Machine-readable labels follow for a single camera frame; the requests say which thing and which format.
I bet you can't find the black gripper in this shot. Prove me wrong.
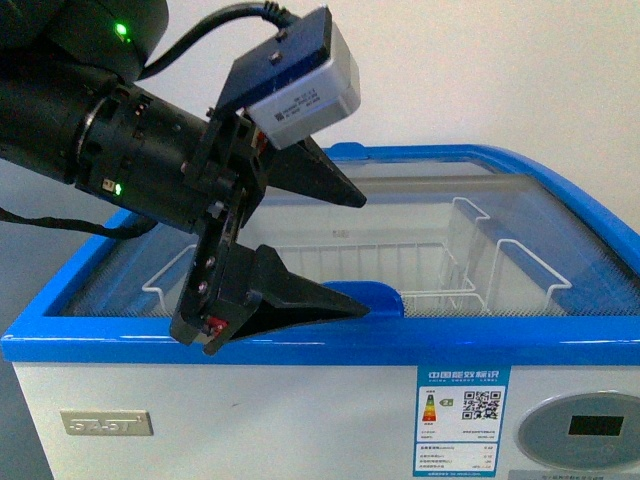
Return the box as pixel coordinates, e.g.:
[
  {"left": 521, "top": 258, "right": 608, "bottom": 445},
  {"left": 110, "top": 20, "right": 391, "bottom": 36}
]
[{"left": 170, "top": 115, "right": 370, "bottom": 356}]

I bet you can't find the sliding glass freezer lid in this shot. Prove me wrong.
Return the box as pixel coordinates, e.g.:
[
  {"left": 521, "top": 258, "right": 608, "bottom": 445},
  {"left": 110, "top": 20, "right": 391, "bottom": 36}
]
[{"left": 64, "top": 172, "right": 631, "bottom": 321}]

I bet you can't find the white blue chest freezer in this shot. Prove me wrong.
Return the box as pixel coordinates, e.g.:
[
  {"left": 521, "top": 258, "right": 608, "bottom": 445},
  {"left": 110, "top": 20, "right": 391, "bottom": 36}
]
[{"left": 1, "top": 144, "right": 639, "bottom": 479}]

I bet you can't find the blue energy label sticker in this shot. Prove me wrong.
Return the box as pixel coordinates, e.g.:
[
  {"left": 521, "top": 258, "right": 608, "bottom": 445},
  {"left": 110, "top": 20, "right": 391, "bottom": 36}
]
[{"left": 413, "top": 365, "right": 511, "bottom": 479}]

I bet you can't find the silver brand logo plate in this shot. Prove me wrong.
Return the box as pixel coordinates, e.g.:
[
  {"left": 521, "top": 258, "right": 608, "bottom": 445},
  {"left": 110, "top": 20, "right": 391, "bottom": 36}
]
[{"left": 60, "top": 410, "right": 153, "bottom": 437}]

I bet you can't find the grey oval control panel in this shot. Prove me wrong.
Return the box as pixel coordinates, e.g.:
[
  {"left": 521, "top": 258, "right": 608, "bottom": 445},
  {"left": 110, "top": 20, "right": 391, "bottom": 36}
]
[{"left": 517, "top": 391, "right": 639, "bottom": 471}]

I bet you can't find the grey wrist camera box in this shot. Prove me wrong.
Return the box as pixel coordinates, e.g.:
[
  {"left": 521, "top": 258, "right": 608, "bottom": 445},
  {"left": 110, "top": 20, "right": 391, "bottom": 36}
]
[{"left": 215, "top": 6, "right": 361, "bottom": 150}]

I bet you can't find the black braided cable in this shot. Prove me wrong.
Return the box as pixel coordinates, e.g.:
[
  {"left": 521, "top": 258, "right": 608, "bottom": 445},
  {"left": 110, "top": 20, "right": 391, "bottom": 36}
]
[{"left": 0, "top": 207, "right": 159, "bottom": 239}]

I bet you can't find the black camera cable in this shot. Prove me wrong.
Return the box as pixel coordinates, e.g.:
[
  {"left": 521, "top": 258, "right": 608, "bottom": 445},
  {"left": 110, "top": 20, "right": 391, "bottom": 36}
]
[{"left": 134, "top": 2, "right": 296, "bottom": 81}]

